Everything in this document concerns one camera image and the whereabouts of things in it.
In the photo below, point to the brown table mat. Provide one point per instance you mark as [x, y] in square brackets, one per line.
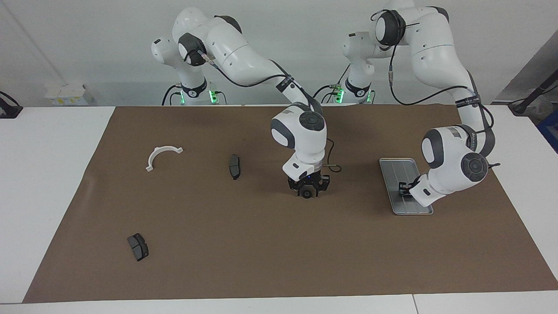
[279, 253]

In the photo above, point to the blue crate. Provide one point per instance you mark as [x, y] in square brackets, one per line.
[550, 131]

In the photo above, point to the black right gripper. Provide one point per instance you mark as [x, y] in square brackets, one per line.
[310, 181]

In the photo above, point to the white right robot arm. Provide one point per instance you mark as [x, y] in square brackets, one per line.
[244, 56]

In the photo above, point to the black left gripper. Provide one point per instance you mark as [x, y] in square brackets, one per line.
[415, 181]

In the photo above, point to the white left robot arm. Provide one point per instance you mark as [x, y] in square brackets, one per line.
[436, 52]

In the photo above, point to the white wall socket box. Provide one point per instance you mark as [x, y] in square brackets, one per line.
[65, 96]

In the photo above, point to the white curved plastic bracket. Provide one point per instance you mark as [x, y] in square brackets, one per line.
[153, 157]

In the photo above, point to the black stand pole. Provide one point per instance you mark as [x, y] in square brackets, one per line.
[534, 93]

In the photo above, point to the black clamp mount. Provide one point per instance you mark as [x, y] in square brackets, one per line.
[8, 109]

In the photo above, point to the grey brake pad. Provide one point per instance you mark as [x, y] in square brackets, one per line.
[234, 165]
[139, 248]

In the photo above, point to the silver metal tray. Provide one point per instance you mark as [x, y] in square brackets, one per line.
[394, 174]

